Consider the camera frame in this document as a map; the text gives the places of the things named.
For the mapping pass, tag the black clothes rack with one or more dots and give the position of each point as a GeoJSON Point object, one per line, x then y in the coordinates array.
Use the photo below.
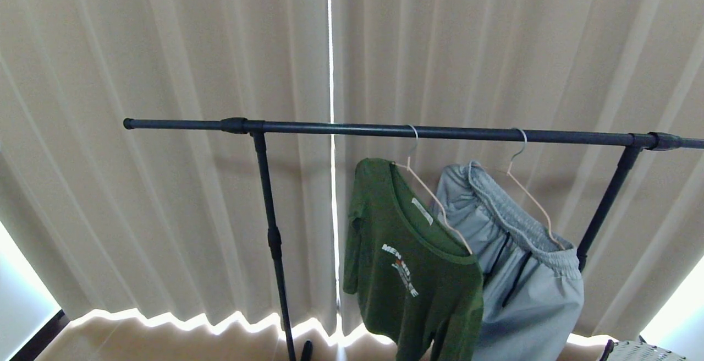
{"type": "Point", "coordinates": [385, 130]}

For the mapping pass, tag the pink clothes hanger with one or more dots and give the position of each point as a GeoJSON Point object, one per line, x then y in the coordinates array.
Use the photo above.
{"type": "Point", "coordinates": [528, 196]}
{"type": "Point", "coordinates": [434, 201]}

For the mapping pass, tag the pale grey shorts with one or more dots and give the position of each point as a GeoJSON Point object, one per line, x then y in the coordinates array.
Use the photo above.
{"type": "Point", "coordinates": [539, 300]}

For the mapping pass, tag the beige curtain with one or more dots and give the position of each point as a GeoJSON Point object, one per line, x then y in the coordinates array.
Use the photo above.
{"type": "Point", "coordinates": [137, 31]}

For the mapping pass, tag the green printed shirt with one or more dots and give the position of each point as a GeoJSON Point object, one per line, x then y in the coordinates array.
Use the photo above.
{"type": "Point", "coordinates": [407, 284]}

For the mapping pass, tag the white laundry basket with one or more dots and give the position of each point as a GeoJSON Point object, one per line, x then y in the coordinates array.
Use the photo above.
{"type": "Point", "coordinates": [643, 351]}

